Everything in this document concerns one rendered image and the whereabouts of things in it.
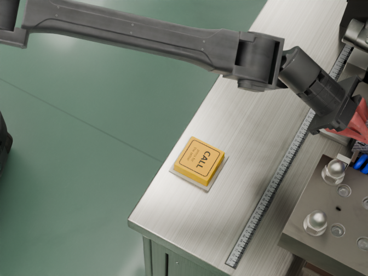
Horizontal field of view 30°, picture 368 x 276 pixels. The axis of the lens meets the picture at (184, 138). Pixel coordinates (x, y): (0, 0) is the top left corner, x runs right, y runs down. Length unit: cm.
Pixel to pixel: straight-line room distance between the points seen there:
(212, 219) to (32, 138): 123
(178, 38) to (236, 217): 38
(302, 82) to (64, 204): 131
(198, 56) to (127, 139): 134
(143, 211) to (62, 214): 101
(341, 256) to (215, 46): 38
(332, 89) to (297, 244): 25
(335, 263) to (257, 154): 29
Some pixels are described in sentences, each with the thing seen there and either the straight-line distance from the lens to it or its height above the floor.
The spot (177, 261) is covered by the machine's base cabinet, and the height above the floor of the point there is 81.
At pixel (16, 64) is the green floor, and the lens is 253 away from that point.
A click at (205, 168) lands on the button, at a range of 124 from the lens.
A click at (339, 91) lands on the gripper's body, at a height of 115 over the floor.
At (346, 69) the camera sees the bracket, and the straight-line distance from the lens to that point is 115.
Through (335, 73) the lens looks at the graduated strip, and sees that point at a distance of 142.
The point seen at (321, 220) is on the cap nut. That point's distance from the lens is 107.
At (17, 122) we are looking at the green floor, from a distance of 240.
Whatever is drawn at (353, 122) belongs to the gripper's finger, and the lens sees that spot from 109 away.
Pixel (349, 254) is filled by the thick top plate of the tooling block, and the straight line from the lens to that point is 110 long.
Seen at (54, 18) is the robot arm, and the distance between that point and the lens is 99.
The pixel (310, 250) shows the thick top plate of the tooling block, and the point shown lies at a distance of 111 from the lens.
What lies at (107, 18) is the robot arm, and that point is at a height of 126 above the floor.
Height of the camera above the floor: 204
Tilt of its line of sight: 61 degrees down
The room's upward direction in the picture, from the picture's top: 3 degrees clockwise
